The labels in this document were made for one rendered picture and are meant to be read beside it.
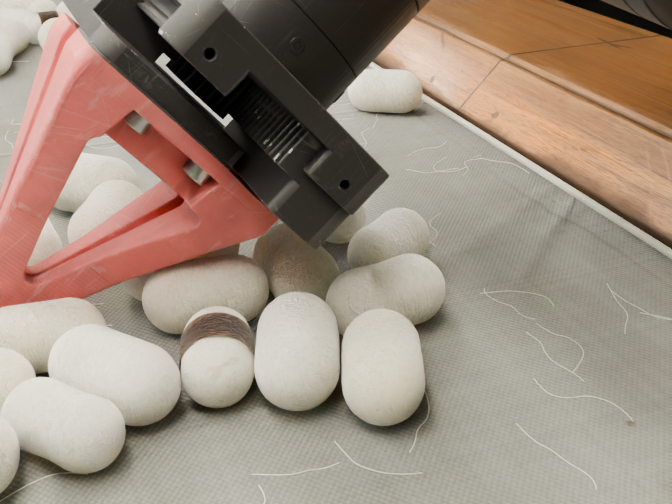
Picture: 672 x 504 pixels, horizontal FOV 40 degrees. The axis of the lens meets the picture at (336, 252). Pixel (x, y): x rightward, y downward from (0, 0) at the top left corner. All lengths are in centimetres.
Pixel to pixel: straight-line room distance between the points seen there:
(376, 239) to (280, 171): 6
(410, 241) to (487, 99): 15
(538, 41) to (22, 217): 29
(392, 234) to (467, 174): 10
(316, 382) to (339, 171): 5
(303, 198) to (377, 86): 21
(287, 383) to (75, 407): 5
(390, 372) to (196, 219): 7
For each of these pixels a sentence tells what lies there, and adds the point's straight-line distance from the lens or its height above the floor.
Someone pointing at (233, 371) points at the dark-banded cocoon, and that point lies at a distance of 22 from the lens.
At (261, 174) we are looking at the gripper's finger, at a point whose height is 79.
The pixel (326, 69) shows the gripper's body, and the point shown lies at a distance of 23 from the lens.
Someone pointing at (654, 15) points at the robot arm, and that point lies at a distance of 19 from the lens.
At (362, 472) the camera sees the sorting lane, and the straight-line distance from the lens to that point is 21.
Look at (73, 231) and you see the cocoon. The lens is 30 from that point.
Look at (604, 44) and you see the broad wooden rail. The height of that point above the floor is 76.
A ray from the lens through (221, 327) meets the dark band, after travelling 23.
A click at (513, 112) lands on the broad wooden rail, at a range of 40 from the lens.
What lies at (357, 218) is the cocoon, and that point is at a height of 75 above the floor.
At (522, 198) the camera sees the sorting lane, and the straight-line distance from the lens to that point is 34.
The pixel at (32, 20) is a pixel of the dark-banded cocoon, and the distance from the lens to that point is 58.
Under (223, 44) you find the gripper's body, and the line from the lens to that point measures 19.
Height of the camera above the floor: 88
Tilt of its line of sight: 27 degrees down
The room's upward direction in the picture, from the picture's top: 1 degrees counter-clockwise
